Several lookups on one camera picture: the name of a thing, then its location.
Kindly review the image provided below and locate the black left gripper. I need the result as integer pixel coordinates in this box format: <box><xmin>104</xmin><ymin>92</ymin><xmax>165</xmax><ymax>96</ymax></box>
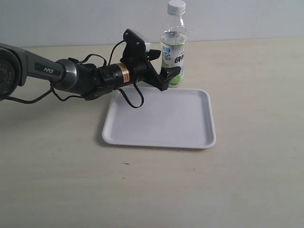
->
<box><xmin>120</xmin><ymin>49</ymin><xmax>181</xmax><ymax>91</ymax></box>

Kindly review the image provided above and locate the clear plastic drink bottle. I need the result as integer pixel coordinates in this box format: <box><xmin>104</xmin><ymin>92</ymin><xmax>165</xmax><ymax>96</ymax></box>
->
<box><xmin>160</xmin><ymin>12</ymin><xmax>188</xmax><ymax>87</ymax></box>

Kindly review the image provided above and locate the white bottle cap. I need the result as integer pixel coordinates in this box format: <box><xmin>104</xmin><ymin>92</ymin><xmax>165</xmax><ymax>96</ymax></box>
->
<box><xmin>167</xmin><ymin>0</ymin><xmax>186</xmax><ymax>15</ymax></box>

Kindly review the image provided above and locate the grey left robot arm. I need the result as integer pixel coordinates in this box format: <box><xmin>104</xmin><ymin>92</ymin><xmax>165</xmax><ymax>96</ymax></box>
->
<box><xmin>0</xmin><ymin>43</ymin><xmax>181</xmax><ymax>104</ymax></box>

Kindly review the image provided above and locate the white plastic tray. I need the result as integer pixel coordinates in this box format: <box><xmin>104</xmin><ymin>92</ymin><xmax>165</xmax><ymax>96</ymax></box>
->
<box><xmin>102</xmin><ymin>87</ymin><xmax>216</xmax><ymax>149</ymax></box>

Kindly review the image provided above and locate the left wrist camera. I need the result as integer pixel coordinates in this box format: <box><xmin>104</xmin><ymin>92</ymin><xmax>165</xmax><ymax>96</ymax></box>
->
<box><xmin>122</xmin><ymin>28</ymin><xmax>151</xmax><ymax>59</ymax></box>

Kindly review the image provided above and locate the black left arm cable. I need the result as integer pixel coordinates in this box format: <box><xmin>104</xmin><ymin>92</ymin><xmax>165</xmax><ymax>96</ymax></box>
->
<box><xmin>0</xmin><ymin>40</ymin><xmax>144</xmax><ymax>109</ymax></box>

